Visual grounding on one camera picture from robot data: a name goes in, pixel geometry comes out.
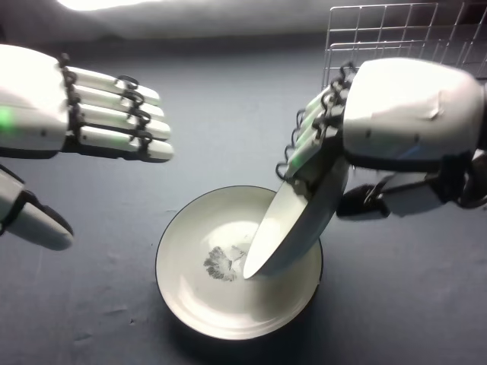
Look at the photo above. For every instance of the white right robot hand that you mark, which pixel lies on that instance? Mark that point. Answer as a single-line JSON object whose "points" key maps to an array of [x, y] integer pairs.
{"points": [[403, 110]]}

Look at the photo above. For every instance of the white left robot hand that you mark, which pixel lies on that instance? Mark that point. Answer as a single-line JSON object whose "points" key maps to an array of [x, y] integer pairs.
{"points": [[30, 99]]}

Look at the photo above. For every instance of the white plate with black rim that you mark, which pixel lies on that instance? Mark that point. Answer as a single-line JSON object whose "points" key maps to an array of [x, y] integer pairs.
{"points": [[289, 235], [198, 304]]}

